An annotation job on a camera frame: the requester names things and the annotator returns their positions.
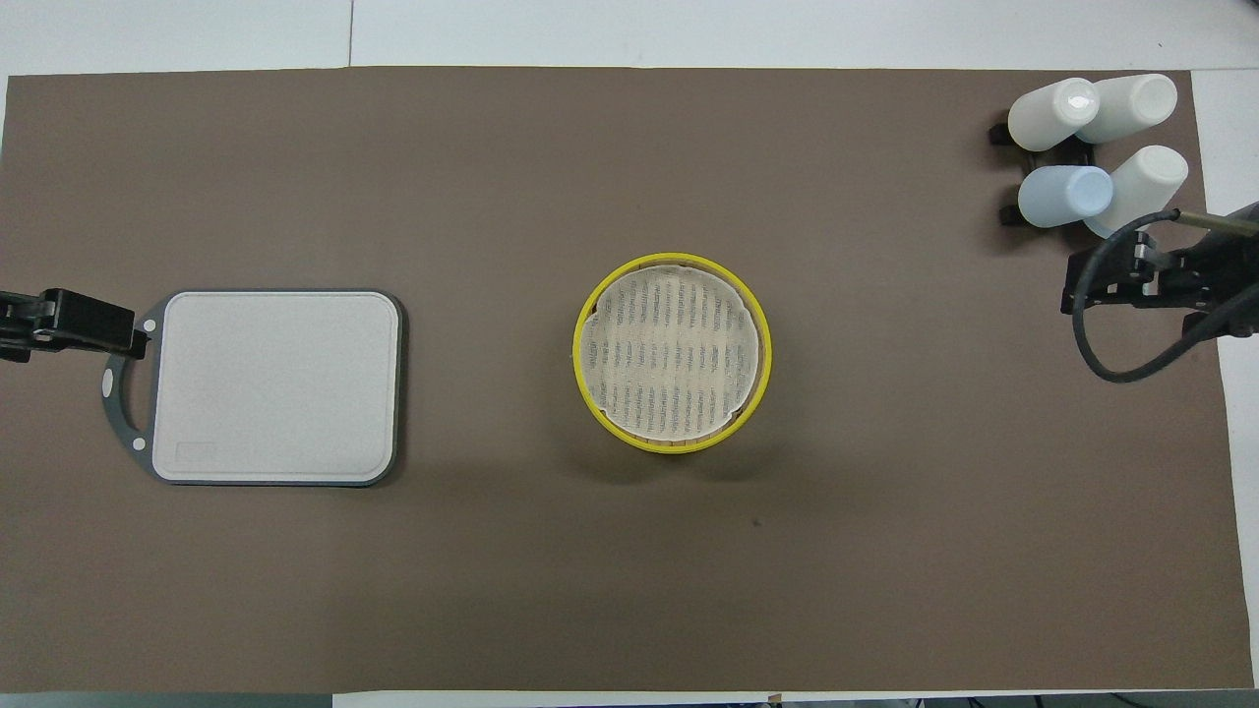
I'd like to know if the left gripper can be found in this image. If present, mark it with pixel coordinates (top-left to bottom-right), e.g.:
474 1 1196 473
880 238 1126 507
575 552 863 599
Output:
0 287 151 364

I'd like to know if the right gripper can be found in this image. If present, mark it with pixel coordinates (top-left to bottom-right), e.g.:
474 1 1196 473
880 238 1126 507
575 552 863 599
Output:
1060 221 1259 341

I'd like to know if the yellow bamboo steamer basket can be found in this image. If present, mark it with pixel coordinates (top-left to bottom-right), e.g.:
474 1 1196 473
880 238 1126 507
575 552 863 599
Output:
610 440 744 456

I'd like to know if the light blue cup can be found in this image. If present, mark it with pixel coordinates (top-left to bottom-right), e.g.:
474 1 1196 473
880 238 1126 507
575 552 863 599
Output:
1017 164 1115 230

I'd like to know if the white cup blue rim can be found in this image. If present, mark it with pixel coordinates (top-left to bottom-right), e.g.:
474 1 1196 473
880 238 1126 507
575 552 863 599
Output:
1084 145 1190 241

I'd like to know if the black cup rack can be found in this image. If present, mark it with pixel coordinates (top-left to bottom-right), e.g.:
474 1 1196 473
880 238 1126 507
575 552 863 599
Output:
988 116 1099 230

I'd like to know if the plain white cup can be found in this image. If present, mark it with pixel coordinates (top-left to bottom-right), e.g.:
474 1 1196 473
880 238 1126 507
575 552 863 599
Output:
1076 73 1179 147

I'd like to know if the white cup glossy base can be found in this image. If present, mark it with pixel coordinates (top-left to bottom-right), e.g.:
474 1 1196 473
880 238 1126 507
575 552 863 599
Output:
1007 77 1102 153

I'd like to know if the brown table mat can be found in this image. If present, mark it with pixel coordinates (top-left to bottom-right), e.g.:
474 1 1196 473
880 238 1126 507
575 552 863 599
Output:
0 65 1255 695

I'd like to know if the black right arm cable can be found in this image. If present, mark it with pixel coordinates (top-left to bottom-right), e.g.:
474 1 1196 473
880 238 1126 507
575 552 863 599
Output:
1071 207 1259 385

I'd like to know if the white cutting board grey frame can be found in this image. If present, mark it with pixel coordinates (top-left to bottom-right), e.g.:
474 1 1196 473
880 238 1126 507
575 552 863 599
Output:
101 288 406 488

